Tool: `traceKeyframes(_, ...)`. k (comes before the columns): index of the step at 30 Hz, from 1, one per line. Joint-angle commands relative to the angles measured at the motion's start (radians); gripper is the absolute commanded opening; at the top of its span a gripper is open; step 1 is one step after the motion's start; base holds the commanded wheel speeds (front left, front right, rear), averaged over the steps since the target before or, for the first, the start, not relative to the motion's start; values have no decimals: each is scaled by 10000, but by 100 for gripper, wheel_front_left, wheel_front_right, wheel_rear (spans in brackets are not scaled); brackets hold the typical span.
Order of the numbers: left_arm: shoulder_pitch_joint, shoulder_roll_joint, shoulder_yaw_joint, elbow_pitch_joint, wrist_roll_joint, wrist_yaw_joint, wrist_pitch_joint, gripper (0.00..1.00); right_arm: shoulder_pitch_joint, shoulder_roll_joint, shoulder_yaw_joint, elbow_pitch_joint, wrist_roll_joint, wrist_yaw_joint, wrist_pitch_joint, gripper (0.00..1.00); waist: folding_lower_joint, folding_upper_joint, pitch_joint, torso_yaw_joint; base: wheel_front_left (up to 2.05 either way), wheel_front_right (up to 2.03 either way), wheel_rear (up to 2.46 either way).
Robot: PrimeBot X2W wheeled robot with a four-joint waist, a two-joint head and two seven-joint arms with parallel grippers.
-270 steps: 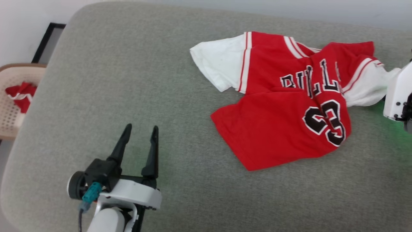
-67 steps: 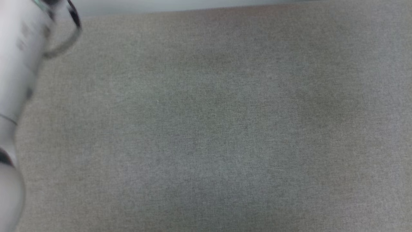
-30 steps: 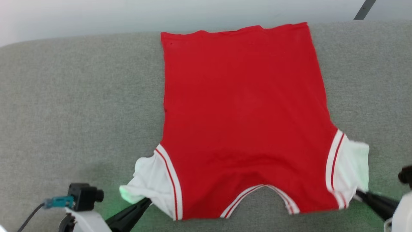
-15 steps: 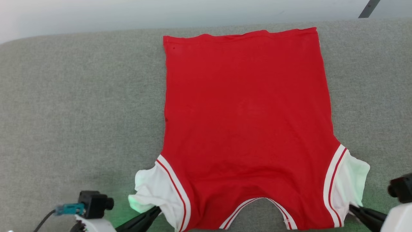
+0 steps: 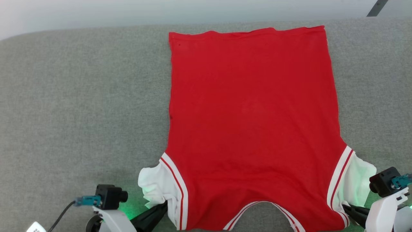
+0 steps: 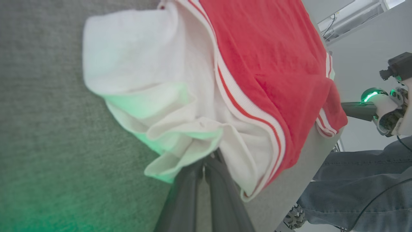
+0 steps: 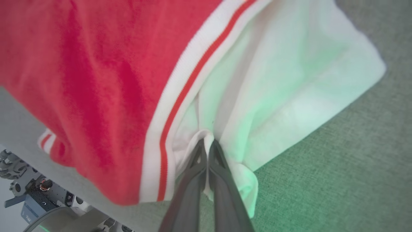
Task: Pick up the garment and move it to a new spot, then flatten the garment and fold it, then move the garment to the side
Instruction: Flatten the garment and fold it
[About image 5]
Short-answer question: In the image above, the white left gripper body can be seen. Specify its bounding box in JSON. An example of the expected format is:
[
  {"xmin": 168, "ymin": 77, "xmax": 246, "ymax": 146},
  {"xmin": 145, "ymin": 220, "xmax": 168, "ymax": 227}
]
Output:
[{"xmin": 93, "ymin": 206, "xmax": 138, "ymax": 232}]

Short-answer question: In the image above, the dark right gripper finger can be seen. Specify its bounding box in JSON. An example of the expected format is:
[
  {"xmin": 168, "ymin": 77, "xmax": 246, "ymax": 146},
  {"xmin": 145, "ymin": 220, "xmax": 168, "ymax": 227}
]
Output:
[
  {"xmin": 349, "ymin": 212, "xmax": 369, "ymax": 228},
  {"xmin": 342, "ymin": 204, "xmax": 371, "ymax": 216}
]

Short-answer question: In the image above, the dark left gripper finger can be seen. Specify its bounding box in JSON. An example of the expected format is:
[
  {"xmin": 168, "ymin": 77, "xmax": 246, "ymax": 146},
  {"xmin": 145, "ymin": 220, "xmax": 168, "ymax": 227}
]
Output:
[
  {"xmin": 137, "ymin": 208, "xmax": 168, "ymax": 232},
  {"xmin": 130, "ymin": 201, "xmax": 169, "ymax": 226}
]

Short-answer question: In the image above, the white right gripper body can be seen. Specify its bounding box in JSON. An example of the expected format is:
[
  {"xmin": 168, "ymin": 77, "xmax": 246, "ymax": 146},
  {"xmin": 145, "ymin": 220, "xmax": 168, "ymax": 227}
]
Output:
[{"xmin": 365, "ymin": 188, "xmax": 409, "ymax": 232}]

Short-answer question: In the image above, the red basketball jersey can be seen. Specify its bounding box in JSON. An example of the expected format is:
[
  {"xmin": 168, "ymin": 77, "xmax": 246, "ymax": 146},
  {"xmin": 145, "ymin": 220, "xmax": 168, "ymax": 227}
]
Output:
[{"xmin": 138, "ymin": 25, "xmax": 377, "ymax": 232}]

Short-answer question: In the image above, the teal left cable connector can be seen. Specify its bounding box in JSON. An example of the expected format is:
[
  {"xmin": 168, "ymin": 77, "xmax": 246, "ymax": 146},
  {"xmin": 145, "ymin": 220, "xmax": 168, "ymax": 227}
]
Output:
[{"xmin": 75, "ymin": 195, "xmax": 102, "ymax": 207}]

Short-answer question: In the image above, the teal cable connector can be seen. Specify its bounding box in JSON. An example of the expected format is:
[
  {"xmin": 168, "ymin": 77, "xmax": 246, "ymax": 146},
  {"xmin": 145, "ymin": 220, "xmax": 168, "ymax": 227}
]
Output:
[
  {"xmin": 391, "ymin": 174, "xmax": 412, "ymax": 189},
  {"xmin": 75, "ymin": 195, "xmax": 102, "ymax": 207}
]

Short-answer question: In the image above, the teal right cable connector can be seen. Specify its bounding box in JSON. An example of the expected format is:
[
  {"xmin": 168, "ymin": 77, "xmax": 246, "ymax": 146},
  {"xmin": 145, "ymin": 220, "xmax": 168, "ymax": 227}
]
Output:
[{"xmin": 391, "ymin": 174, "xmax": 412, "ymax": 189}]

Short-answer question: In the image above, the thin black left cable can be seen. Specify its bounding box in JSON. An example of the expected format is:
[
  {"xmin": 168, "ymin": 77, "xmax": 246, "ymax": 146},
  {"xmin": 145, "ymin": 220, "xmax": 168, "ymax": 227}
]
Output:
[{"xmin": 48, "ymin": 201, "xmax": 78, "ymax": 232}]

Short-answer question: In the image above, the white paper cable label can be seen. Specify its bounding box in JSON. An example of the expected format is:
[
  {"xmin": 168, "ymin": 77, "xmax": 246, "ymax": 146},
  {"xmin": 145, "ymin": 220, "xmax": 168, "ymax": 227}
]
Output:
[{"xmin": 26, "ymin": 221, "xmax": 47, "ymax": 232}]

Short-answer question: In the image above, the dark grey metal bracket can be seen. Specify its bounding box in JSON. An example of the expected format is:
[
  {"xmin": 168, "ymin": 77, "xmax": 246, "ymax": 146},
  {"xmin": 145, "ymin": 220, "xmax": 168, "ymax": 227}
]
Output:
[{"xmin": 367, "ymin": 0, "xmax": 389, "ymax": 17}]

